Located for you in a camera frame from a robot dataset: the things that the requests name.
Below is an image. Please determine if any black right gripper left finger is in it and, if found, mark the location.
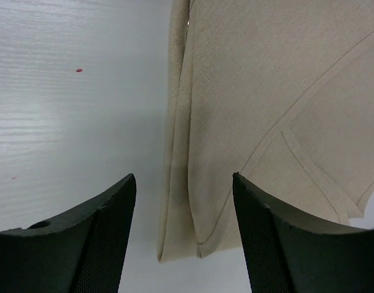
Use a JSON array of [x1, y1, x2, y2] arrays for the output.
[[0, 174, 136, 293]]

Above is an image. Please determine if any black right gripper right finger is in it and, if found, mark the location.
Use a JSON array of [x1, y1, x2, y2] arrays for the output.
[[232, 173, 374, 293]]

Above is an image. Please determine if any beige cloth napkin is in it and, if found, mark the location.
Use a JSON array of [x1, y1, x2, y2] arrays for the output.
[[157, 1, 374, 262]]

